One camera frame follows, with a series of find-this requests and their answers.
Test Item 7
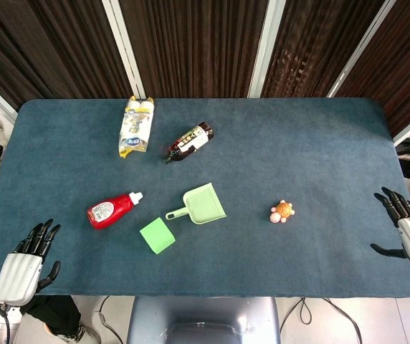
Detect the small orange turtle toy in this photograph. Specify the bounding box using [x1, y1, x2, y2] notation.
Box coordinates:
[269, 199, 296, 224]

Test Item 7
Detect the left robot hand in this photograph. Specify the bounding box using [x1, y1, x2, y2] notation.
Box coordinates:
[0, 219, 62, 307]

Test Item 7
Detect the yellow white snack package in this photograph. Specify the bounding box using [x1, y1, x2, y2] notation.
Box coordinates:
[118, 95, 155, 158]

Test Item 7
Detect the blue table cloth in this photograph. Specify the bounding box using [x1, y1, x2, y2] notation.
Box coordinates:
[0, 97, 410, 300]

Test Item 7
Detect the black trouser leg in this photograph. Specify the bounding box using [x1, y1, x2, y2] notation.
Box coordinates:
[0, 295, 82, 338]

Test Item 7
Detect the green square sticky notepad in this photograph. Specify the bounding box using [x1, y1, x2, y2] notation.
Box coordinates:
[139, 216, 176, 256]

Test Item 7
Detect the red ketchup bottle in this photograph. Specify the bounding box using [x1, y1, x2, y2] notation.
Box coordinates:
[86, 191, 144, 231]

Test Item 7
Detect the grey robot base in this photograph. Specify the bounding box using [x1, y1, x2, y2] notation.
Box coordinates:
[126, 296, 282, 344]

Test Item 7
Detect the black floor cable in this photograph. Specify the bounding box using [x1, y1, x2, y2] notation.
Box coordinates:
[279, 297, 363, 344]

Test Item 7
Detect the grey floor cable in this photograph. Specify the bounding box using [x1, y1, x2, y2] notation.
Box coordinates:
[97, 295, 120, 340]

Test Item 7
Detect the green plastic dustpan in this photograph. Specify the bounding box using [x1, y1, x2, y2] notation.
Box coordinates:
[165, 182, 228, 226]

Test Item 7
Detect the dark soy sauce bottle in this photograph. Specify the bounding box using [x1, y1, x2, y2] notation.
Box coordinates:
[161, 121, 215, 166]

